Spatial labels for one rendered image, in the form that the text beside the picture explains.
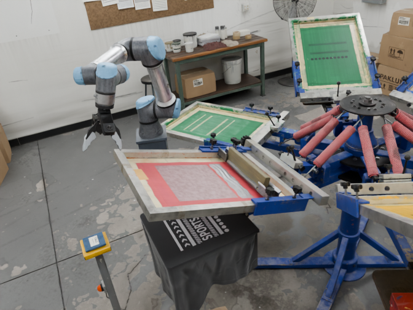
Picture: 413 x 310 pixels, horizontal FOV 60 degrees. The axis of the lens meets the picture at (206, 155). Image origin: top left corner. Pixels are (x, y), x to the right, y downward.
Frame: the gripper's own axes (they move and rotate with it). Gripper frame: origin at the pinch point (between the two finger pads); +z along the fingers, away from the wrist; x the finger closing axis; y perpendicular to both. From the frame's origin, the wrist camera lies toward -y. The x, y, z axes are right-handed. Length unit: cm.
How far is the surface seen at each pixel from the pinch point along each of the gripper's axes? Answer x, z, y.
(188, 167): -47, 17, 14
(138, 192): -12.2, 12.1, -14.0
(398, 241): -123, 22, -59
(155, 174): -26.9, 16.1, 7.2
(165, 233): -34, 46, 0
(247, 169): -72, 10, -3
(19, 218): 29, 165, 203
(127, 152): -18.1, 12.7, 25.3
